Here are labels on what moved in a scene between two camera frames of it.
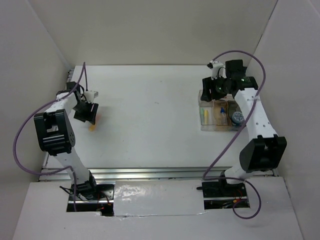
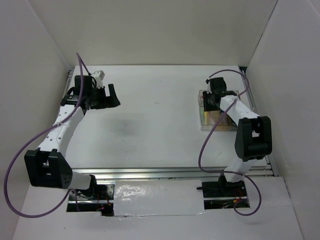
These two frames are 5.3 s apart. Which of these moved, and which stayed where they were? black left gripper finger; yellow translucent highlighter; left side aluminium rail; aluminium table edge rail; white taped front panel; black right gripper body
Moved: black left gripper finger; black right gripper body
Stayed: aluminium table edge rail; white taped front panel; left side aluminium rail; yellow translucent highlighter
